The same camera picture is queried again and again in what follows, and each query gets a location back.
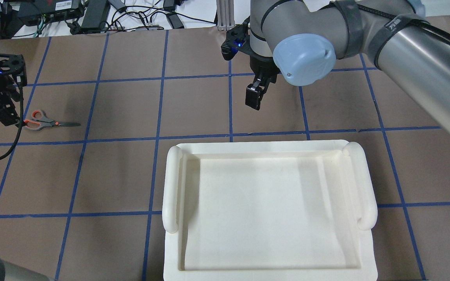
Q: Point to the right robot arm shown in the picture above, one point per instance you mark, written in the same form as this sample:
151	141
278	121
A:
285	37

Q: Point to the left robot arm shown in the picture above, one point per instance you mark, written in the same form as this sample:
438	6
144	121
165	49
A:
12	75

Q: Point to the black power brick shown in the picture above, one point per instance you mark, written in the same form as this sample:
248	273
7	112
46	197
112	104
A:
95	16

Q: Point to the aluminium frame post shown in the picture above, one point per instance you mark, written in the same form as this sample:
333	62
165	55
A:
225	14

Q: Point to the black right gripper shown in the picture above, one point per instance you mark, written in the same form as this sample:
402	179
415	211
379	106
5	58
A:
263	70

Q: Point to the grey orange scissors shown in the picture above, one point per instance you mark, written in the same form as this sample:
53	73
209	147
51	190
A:
39	121

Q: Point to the white plastic tray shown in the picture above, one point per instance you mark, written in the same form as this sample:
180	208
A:
269	211

